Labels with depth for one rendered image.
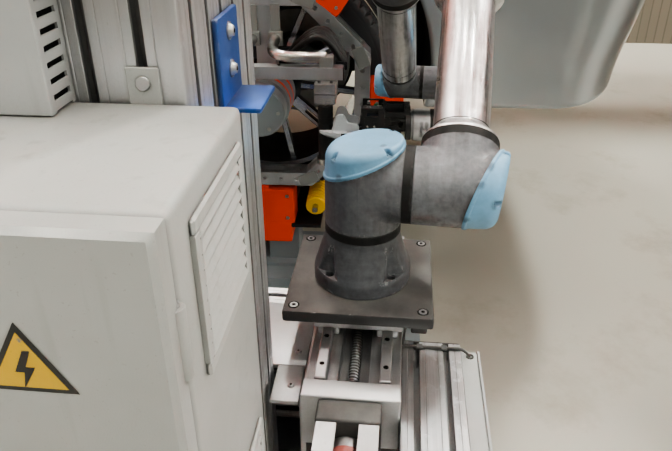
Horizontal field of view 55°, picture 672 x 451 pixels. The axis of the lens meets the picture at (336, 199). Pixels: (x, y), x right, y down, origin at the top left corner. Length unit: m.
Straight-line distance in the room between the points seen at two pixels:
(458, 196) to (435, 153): 0.07
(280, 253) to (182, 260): 1.75
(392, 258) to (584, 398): 1.23
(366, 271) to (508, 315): 1.43
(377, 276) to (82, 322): 0.63
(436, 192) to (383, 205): 0.08
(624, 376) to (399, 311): 1.35
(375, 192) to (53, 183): 0.56
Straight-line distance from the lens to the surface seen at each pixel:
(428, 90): 1.49
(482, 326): 2.30
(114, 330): 0.41
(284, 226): 1.91
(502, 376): 2.12
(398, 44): 1.34
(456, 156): 0.92
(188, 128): 0.50
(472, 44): 1.04
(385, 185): 0.91
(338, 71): 1.52
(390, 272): 1.00
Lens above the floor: 1.41
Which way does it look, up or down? 28 degrees down
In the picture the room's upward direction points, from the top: straight up
